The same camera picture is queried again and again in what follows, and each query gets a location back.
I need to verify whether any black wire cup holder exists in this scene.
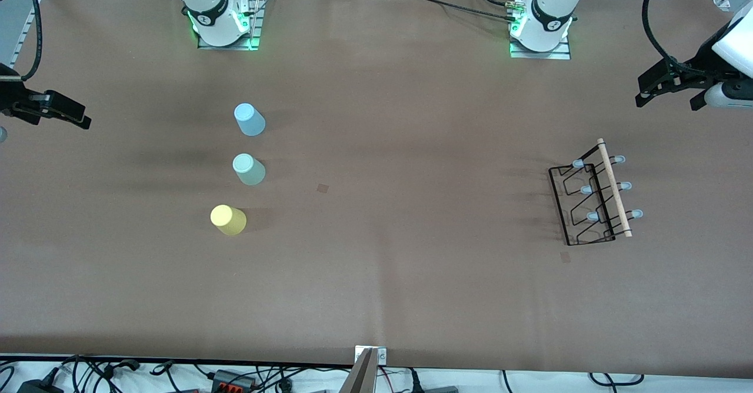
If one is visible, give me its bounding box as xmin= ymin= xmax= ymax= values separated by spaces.
xmin=548 ymin=138 xmax=644 ymax=247

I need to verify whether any mint green plastic cup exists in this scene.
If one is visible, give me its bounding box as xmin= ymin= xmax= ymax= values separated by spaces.
xmin=232 ymin=153 xmax=266 ymax=186

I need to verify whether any yellow plastic cup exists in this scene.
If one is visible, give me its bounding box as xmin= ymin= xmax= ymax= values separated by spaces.
xmin=210 ymin=204 xmax=248 ymax=237

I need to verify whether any light blue plastic cup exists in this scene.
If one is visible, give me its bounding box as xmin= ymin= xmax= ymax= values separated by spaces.
xmin=234 ymin=103 xmax=266 ymax=137

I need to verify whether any black orange power adapter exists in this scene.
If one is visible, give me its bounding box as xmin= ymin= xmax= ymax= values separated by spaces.
xmin=212 ymin=369 xmax=255 ymax=393

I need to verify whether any brown paper table cover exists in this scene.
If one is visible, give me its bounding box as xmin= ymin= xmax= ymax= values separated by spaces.
xmin=0 ymin=0 xmax=753 ymax=379

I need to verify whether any aluminium edge rail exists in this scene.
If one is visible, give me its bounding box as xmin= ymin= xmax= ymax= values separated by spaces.
xmin=0 ymin=0 xmax=62 ymax=95

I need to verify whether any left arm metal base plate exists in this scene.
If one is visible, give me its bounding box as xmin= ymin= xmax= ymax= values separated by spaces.
xmin=509 ymin=35 xmax=572 ymax=60

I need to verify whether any thin black table cable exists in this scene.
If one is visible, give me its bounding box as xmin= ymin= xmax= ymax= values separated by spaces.
xmin=375 ymin=0 xmax=521 ymax=24

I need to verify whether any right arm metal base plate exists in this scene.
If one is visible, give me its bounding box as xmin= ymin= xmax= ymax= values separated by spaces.
xmin=197 ymin=0 xmax=263 ymax=51

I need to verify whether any black looped cable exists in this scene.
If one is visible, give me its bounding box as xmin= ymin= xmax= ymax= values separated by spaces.
xmin=588 ymin=372 xmax=645 ymax=389

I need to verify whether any aluminium profile post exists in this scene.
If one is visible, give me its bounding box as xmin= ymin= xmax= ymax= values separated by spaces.
xmin=340 ymin=346 xmax=387 ymax=393

